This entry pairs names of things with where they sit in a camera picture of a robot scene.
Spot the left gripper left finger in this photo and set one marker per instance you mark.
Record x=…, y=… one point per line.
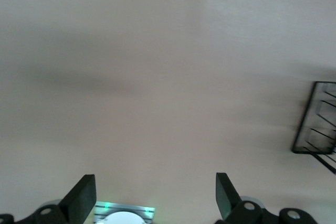
x=81, y=200

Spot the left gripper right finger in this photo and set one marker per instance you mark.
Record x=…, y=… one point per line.
x=225, y=197

